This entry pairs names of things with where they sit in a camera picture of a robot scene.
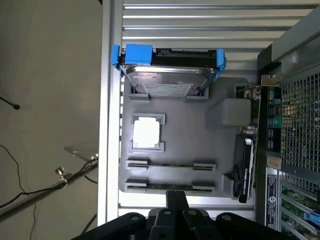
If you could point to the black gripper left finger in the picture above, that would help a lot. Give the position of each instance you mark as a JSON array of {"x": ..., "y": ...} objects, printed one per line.
[{"x": 160, "y": 225}]

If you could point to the black graphics card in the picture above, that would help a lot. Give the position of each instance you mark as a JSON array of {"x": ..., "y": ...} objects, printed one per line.
[{"x": 246, "y": 162}]

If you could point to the open PC case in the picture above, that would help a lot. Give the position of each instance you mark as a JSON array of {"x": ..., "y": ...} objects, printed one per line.
[{"x": 300, "y": 112}]

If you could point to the hard disk with blue carrier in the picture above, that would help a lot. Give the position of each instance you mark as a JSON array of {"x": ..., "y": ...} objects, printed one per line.
[{"x": 165, "y": 82}]

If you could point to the metal stand with clear plate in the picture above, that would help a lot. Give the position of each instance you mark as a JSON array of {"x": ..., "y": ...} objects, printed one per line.
[{"x": 62, "y": 178}]

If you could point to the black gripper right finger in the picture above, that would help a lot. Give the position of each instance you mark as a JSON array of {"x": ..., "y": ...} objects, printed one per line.
[{"x": 195, "y": 225}]

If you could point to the grey parts rack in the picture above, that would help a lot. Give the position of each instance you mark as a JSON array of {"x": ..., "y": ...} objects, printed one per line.
[{"x": 180, "y": 120}]

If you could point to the silver CPU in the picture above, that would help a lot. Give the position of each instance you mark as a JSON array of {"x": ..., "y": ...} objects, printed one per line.
[{"x": 146, "y": 131}]

